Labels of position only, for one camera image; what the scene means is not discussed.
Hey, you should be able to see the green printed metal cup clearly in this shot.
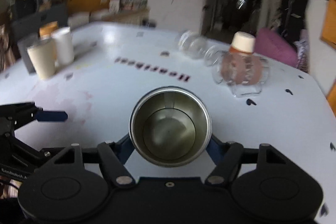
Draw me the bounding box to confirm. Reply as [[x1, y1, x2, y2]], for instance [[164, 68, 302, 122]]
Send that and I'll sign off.
[[129, 86, 213, 168]]

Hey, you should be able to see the cream steel-rimmed cup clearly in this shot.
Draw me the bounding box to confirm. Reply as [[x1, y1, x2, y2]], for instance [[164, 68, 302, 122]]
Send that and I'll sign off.
[[27, 38, 56, 80]]

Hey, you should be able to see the grey tumbler cup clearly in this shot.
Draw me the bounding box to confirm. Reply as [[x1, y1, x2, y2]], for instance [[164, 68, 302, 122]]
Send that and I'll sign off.
[[17, 33, 40, 74]]

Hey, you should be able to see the orange-brown paper cup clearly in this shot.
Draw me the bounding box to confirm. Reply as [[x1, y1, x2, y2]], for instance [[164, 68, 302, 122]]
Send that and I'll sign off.
[[39, 21, 59, 39]]

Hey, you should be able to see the white and brown paper cup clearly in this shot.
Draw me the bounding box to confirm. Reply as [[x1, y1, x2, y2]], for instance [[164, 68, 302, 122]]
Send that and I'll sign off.
[[229, 31, 256, 54]]

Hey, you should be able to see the clear mug with brown sleeve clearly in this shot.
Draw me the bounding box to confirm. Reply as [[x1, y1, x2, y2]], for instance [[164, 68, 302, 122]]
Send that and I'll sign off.
[[212, 52, 270, 98]]

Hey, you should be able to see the grey storage box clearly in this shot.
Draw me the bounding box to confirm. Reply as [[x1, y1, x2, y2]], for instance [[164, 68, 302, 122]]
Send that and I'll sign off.
[[11, 3, 68, 42]]

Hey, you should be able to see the white flat box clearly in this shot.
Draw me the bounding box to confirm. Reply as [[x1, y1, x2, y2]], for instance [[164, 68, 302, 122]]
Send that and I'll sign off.
[[68, 12, 90, 30]]

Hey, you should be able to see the clear wine glass lying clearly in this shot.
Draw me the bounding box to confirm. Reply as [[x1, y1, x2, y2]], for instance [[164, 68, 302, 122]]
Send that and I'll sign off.
[[176, 30, 226, 67]]

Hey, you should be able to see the purple pouf seat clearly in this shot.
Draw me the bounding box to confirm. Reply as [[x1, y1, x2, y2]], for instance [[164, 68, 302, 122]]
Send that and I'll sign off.
[[255, 28, 298, 68]]

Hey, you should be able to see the white counter cabinet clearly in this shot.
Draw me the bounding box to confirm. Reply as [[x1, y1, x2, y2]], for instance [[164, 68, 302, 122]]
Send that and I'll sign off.
[[89, 8, 150, 26]]

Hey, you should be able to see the white small appliance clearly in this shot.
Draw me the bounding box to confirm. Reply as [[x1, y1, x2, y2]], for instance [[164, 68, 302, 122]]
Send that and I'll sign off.
[[109, 0, 121, 14]]

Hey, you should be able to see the black trash bin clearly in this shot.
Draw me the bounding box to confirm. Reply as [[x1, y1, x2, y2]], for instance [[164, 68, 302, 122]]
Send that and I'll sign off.
[[141, 18, 157, 28]]

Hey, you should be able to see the black hanging coat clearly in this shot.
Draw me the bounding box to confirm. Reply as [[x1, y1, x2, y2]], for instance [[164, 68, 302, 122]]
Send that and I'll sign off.
[[278, 0, 308, 43]]

